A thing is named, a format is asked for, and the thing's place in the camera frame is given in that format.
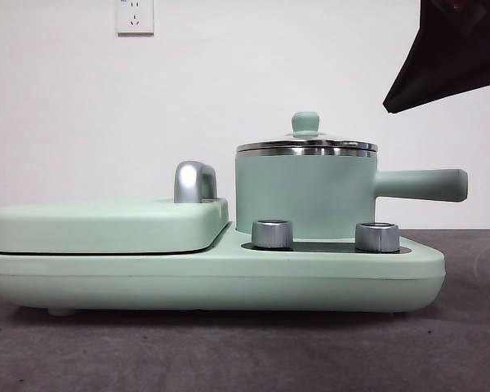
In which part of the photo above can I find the mint green breakfast machine base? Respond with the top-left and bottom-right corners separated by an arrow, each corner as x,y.
0,222 -> 447,318

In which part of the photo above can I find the mint green pot with handle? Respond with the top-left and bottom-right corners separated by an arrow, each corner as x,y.
234,147 -> 470,240

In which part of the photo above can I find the silver control knob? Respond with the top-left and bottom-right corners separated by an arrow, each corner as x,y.
251,219 -> 294,249
354,221 -> 400,252

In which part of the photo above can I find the mint green griddle cover, silver handle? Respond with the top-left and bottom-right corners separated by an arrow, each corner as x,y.
0,160 -> 229,255

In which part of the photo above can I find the glass lid with green knob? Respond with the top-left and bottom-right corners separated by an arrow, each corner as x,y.
235,111 -> 379,158

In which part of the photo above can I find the white wall socket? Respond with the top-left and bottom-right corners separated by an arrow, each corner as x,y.
116,0 -> 155,37

